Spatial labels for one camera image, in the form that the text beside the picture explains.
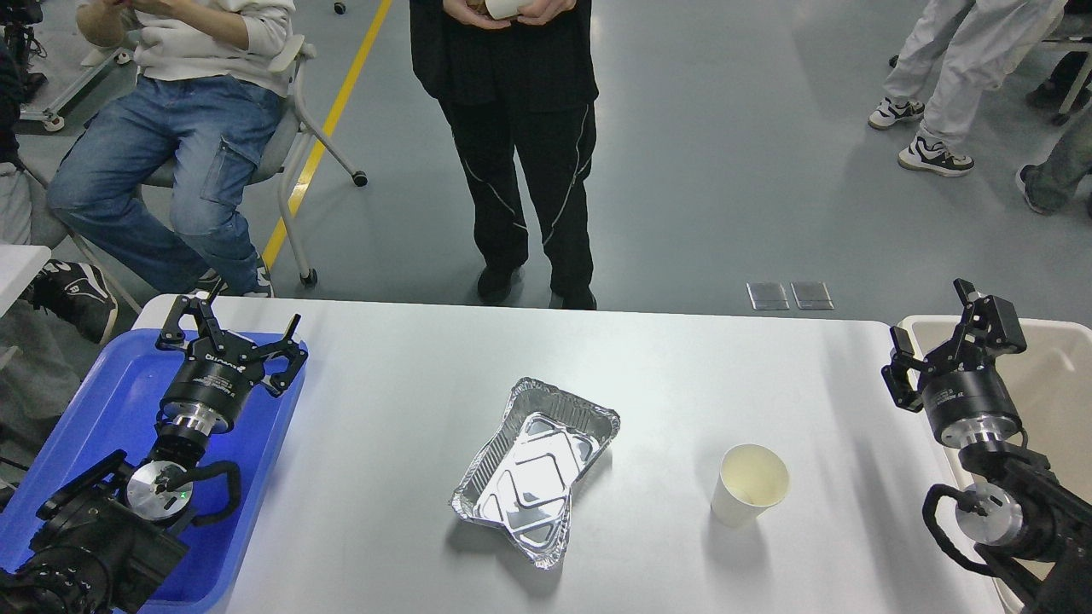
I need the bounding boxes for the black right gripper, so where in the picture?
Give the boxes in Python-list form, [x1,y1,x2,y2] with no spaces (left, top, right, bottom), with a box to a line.
[881,279,1026,448]

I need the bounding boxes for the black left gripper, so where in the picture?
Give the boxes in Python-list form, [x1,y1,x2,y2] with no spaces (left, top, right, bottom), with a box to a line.
[155,295,309,430]

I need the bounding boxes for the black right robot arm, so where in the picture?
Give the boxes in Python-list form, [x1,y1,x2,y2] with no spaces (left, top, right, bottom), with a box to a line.
[881,279,1091,613]

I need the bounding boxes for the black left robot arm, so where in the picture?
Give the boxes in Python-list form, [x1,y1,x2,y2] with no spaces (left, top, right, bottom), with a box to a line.
[3,296,309,613]

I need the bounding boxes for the beige plastic bin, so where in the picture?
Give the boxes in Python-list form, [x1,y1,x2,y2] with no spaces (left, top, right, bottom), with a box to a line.
[897,315,1092,614]

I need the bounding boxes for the blue plastic tray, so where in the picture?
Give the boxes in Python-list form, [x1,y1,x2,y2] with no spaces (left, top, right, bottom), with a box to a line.
[1,329,305,613]

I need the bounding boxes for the right metal floor plate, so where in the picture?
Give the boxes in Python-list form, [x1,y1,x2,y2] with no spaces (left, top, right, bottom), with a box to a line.
[791,282,835,310]

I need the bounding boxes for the metal floor plate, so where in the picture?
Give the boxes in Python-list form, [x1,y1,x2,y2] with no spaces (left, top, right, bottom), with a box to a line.
[747,282,790,311]
[791,282,835,310]

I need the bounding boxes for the black sneaker at left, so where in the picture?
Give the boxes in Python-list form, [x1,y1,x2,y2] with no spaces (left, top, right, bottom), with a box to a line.
[29,259,119,345]

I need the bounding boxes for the left metal floor plate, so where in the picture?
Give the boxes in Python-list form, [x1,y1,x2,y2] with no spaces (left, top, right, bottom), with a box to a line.
[747,282,790,311]

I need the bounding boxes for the seated person in jeans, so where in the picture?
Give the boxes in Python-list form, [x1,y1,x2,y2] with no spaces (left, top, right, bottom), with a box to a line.
[47,1,295,297]

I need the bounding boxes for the grey trouser leg right edge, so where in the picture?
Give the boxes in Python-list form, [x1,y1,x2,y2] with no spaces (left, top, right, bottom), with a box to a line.
[1014,109,1091,215]

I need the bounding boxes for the white side table edge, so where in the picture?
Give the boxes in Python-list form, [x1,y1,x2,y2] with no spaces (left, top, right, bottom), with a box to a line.
[0,245,51,317]

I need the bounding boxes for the grey wheeled chair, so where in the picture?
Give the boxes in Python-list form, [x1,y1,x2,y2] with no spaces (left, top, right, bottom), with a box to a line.
[137,34,369,287]

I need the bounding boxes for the person in white trousers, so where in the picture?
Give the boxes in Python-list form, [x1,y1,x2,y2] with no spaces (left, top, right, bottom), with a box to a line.
[868,1,1066,177]

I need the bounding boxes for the aluminium foil tray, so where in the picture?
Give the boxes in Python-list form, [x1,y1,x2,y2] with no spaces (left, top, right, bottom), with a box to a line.
[450,377,621,571]

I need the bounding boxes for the standing person in black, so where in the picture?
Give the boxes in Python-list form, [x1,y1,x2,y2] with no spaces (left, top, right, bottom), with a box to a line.
[410,1,598,310]

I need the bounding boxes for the small white paper cup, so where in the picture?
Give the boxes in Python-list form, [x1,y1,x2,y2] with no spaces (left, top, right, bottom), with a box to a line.
[482,0,524,20]

